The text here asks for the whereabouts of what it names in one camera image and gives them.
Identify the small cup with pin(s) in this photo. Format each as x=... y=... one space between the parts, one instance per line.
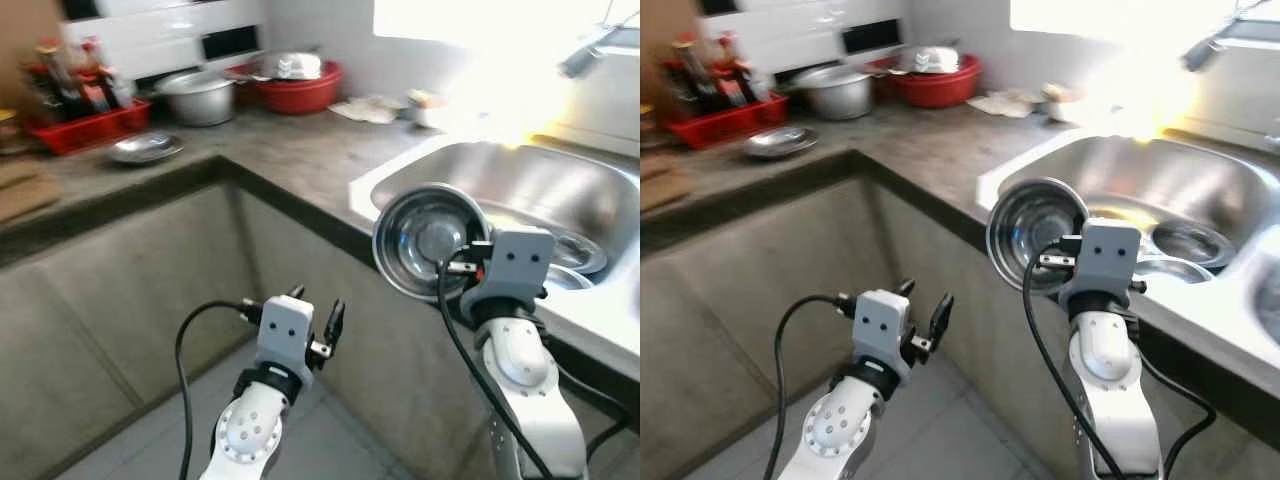
x=426 y=108
x=1060 y=104

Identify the small steel bowl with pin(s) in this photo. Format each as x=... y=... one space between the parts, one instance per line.
x=580 y=250
x=570 y=280
x=1190 y=243
x=1175 y=272

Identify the white kitchen appliance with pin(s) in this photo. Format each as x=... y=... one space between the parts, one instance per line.
x=170 y=35
x=810 y=30

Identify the wooden cutting board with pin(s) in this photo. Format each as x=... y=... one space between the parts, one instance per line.
x=25 y=192

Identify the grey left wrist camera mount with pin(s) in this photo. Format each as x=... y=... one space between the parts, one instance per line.
x=284 y=330
x=885 y=330

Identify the red plastic mesh basket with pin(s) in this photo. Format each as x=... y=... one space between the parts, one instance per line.
x=90 y=128
x=728 y=122

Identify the stainless steel sink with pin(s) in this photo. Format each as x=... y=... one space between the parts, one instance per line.
x=1180 y=180
x=560 y=190

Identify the crumpled white cloth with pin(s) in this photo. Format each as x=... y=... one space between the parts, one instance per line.
x=1004 y=104
x=368 y=109

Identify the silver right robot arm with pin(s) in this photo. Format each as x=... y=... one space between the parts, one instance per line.
x=1110 y=390
x=530 y=390

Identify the red plastic basin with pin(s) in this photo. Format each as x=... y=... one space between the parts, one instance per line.
x=940 y=88
x=300 y=92

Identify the shallow steel plate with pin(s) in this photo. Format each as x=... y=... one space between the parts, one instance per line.
x=146 y=149
x=780 y=143

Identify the grey sink faucet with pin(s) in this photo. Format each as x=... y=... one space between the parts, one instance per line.
x=1205 y=48

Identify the round stainless steel bowl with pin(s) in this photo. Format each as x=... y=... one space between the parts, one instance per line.
x=1030 y=228
x=425 y=235

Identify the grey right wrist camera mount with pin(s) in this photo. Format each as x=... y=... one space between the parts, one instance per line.
x=1110 y=255
x=520 y=262

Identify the aluminium cooking pot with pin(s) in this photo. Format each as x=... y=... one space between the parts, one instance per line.
x=200 y=98
x=835 y=92

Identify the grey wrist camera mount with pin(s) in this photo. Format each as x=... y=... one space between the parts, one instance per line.
x=284 y=330
x=520 y=262
x=1110 y=255
x=885 y=330

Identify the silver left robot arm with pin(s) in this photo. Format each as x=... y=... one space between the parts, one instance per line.
x=835 y=430
x=250 y=430

